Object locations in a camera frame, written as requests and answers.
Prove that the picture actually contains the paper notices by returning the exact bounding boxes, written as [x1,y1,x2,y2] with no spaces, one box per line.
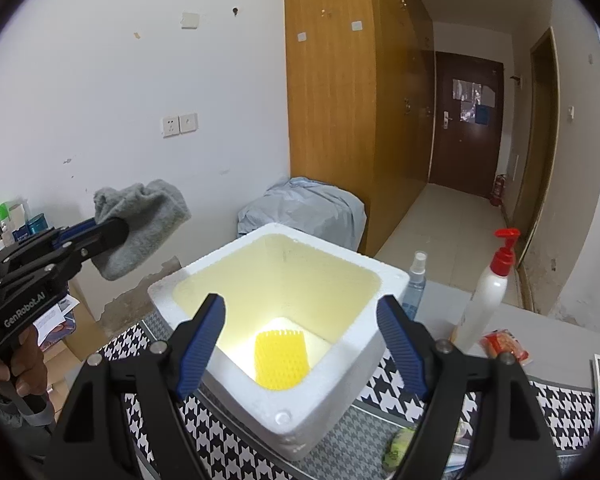
[452,79,496,125]

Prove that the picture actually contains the blue spray bottle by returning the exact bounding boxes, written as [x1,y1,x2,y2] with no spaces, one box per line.
[400,251,427,321]

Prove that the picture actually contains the red snack packet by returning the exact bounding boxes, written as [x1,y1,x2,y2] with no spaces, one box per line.
[480,329,533,366]

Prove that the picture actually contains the grey towel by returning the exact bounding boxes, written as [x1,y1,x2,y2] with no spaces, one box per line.
[93,178,192,282]

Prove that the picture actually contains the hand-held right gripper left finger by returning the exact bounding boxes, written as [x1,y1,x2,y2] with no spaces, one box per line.
[42,292,227,480]

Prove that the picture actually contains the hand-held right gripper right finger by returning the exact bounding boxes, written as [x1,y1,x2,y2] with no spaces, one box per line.
[376,295,563,480]

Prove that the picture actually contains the green tissue packet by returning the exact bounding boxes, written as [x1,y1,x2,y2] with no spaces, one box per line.
[384,427,416,470]

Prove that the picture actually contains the cardboard box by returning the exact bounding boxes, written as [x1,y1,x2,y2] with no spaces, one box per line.
[37,280,108,401]

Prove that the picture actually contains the yellow silicone scrubber pad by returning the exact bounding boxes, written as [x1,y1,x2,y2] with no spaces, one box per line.
[254,329,312,391]

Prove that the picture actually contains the white foam box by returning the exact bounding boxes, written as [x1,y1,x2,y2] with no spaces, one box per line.
[147,222,411,462]

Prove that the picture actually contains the dark brown door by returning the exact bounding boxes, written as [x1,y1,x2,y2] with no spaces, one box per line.
[428,51,504,197]

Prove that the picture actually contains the white red pump bottle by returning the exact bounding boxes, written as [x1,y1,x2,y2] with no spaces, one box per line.
[450,228,522,356]

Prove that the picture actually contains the red fire extinguisher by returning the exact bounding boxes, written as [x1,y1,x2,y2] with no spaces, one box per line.
[490,173,507,207]

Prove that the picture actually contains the grey-blue covered bundle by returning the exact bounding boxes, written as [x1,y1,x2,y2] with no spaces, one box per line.
[236,176,367,253]

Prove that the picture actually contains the wooden wardrobe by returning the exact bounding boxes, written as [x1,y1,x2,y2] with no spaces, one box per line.
[283,0,436,257]

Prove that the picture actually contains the houndstooth table mat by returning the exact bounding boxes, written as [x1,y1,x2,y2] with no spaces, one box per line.
[100,305,600,480]

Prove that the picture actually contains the person's left hand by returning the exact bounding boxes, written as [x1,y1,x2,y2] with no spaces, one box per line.
[0,327,49,413]

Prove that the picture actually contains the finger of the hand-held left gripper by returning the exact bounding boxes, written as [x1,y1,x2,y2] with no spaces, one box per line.
[50,217,103,250]
[67,216,130,264]

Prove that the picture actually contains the wooden doorway frame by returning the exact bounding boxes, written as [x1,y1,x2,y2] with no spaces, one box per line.
[511,26,561,256]

